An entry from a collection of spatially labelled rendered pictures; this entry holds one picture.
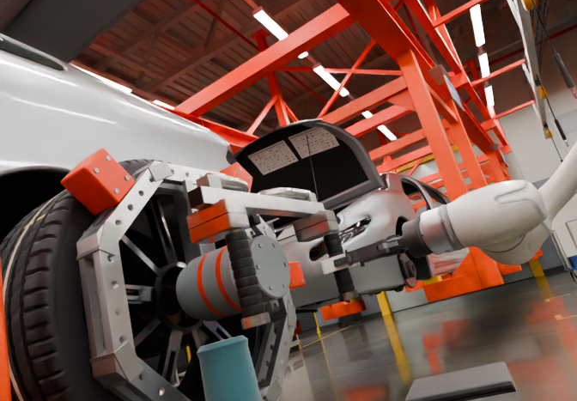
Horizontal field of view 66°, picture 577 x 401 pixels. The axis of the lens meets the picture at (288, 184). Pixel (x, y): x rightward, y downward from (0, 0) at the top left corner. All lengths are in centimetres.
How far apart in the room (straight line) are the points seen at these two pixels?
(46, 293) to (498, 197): 78
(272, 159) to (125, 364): 387
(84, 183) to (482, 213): 71
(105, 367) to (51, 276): 18
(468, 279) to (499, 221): 357
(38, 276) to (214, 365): 32
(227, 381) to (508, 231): 54
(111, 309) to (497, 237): 67
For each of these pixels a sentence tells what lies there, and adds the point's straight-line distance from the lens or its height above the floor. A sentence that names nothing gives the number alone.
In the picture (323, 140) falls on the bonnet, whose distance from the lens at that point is 431.
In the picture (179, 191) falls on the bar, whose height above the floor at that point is 107.
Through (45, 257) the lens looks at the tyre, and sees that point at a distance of 86.
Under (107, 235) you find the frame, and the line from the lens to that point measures 82.
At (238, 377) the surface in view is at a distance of 78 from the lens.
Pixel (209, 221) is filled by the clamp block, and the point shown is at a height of 92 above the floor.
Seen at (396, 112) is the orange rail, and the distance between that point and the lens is 725.
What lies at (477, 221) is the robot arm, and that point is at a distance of 86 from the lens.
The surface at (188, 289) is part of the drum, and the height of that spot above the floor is 85.
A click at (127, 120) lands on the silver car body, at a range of 170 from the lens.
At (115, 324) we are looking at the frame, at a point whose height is 81.
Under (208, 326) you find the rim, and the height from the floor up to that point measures 77.
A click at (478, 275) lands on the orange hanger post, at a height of 64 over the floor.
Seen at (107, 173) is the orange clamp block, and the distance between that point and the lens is 87.
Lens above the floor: 75
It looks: 16 degrees up
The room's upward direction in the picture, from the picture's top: 15 degrees counter-clockwise
